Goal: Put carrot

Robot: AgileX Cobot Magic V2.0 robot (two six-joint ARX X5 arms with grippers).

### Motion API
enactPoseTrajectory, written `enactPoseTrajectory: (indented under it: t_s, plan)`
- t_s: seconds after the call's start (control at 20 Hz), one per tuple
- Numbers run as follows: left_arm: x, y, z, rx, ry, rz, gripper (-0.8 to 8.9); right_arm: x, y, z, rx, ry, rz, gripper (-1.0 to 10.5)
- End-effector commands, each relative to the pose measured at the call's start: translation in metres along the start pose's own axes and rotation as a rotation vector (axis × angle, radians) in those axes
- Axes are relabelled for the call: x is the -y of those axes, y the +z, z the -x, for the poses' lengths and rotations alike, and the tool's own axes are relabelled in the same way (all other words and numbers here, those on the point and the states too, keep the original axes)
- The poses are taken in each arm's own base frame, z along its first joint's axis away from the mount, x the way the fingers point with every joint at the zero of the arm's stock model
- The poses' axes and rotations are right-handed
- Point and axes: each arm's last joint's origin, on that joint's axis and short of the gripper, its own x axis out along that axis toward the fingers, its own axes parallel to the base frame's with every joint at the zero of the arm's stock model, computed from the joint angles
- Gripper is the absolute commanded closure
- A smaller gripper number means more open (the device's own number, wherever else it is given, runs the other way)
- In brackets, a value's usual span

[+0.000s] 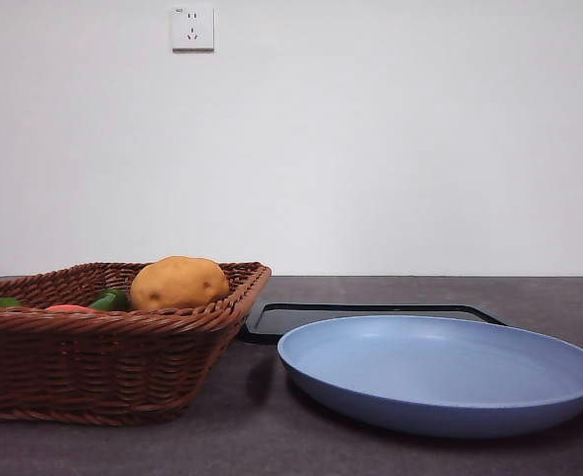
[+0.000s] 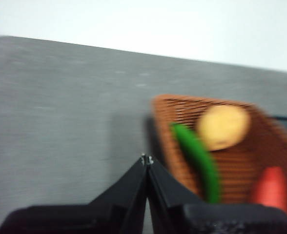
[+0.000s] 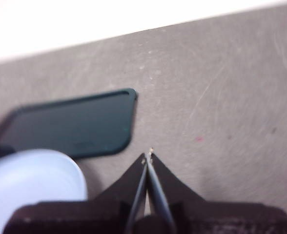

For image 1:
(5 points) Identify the black flat tray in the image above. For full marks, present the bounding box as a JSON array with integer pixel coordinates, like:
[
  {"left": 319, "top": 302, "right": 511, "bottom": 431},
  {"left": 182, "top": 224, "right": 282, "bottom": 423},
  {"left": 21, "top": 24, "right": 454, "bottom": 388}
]
[{"left": 245, "top": 301, "right": 509, "bottom": 341}]

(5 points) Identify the white wall socket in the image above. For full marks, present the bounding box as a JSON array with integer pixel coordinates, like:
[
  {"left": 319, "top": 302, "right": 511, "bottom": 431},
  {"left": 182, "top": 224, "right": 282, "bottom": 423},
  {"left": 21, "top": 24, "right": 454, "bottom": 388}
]
[{"left": 172, "top": 5, "right": 216, "bottom": 54}]

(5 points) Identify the orange carrot with green leaves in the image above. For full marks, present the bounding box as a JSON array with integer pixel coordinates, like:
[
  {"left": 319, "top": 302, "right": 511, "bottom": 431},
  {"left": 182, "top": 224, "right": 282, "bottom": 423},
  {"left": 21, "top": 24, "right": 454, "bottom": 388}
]
[{"left": 0, "top": 296, "right": 94, "bottom": 313}]

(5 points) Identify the green pepper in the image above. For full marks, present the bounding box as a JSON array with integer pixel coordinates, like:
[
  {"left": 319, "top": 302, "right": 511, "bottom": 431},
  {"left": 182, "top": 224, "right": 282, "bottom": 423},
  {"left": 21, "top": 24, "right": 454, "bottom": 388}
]
[{"left": 88, "top": 289, "right": 130, "bottom": 312}]

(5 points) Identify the brown wicker basket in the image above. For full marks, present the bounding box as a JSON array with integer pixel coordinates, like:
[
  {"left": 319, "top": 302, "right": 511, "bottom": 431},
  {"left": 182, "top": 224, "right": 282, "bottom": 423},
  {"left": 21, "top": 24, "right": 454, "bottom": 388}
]
[{"left": 0, "top": 261, "right": 273, "bottom": 426}]

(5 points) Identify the yellow-brown potato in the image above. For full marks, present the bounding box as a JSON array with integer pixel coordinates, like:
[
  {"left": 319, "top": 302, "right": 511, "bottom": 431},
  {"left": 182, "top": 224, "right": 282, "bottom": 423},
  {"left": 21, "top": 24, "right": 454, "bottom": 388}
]
[{"left": 130, "top": 255, "right": 231, "bottom": 312}]

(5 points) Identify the blue round plate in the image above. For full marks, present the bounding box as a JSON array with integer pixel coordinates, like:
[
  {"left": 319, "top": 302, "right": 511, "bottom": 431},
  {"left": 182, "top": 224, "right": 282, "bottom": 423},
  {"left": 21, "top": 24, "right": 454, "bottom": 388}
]
[{"left": 277, "top": 314, "right": 583, "bottom": 440}]

